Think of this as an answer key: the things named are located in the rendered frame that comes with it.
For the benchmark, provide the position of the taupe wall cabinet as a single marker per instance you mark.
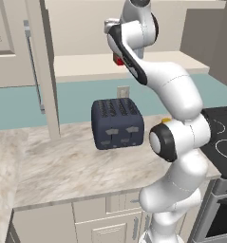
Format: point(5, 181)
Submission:
point(213, 34)

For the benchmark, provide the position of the beige drawer front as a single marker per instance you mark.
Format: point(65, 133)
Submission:
point(121, 202)

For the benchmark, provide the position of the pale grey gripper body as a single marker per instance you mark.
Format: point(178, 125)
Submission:
point(110, 24)

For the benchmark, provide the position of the black hob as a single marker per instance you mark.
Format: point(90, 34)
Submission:
point(224, 142)

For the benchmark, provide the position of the white wall outlet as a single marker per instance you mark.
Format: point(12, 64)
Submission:
point(123, 91)

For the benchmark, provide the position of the steel oven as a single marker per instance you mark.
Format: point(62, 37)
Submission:
point(219, 218)

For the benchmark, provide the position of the beige open wall cabinet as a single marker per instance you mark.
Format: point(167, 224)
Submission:
point(86, 41)

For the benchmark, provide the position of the beige open cabinet door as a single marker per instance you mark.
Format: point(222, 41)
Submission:
point(48, 79)

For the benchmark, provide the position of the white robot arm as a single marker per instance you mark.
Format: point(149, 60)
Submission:
point(178, 95)

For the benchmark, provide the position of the beige closed wall cabinet door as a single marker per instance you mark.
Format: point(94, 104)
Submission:
point(7, 41)

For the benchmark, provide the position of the narrow beige base cabinet door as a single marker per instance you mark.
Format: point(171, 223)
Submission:
point(146, 234)

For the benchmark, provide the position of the small yellow item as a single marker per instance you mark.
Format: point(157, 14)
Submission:
point(166, 120)

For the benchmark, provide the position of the dark blue toaster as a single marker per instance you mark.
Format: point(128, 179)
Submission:
point(116, 126)

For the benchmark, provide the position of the plain beige base cabinet panel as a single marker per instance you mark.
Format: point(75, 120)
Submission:
point(42, 224)

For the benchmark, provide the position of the red box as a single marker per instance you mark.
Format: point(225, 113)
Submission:
point(118, 61)

